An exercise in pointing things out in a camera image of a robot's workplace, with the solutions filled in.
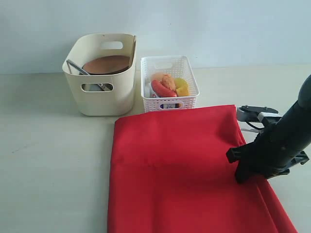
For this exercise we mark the cream plastic tub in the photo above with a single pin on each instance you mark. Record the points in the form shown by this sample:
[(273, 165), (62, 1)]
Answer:
[(110, 103)]

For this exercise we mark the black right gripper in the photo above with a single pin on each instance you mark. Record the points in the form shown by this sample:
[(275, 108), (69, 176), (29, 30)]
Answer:
[(267, 155)]

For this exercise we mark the orange carrot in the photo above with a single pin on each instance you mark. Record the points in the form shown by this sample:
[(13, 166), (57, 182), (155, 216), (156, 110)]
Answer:
[(161, 90)]

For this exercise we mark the yellow lemon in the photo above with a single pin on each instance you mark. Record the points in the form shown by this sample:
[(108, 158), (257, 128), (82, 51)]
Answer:
[(179, 82)]

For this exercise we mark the silver table knife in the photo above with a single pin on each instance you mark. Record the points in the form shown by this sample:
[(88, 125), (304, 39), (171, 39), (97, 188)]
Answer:
[(70, 63)]

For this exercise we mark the wooden chopstick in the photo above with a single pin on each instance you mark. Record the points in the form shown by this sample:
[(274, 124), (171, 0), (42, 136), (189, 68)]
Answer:
[(131, 58)]

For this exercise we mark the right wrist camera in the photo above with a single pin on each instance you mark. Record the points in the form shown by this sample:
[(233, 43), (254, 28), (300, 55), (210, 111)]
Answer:
[(248, 113)]

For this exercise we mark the pale green ceramic bowl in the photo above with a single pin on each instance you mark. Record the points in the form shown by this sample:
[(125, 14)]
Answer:
[(89, 87)]

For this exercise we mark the orange fried food piece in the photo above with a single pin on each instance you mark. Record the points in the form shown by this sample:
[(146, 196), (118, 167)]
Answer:
[(168, 82)]

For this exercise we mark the white woven plastic basket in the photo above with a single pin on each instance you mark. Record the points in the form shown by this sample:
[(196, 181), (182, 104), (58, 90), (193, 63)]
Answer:
[(177, 67)]

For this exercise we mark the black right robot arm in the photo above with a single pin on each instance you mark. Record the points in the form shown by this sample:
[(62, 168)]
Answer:
[(295, 124)]

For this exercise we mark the yellow orange cheese block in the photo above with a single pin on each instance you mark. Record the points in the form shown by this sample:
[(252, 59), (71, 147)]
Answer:
[(182, 91)]

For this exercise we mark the blue white milk carton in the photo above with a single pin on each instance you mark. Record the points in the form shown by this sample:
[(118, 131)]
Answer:
[(149, 92)]

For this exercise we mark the red table cloth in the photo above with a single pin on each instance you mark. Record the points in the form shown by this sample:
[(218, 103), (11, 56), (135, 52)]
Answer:
[(169, 174)]

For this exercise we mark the brown wooden plate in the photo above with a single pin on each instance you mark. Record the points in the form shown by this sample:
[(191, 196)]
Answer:
[(107, 65)]

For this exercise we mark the brown egg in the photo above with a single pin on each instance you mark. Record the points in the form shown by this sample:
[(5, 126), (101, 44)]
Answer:
[(157, 76)]

